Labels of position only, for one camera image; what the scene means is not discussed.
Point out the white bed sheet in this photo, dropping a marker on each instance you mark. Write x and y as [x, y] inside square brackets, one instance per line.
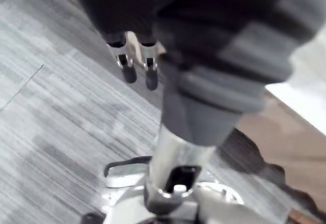
[305, 89]

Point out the brown wooden bed frame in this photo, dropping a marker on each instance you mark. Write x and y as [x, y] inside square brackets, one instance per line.
[287, 142]

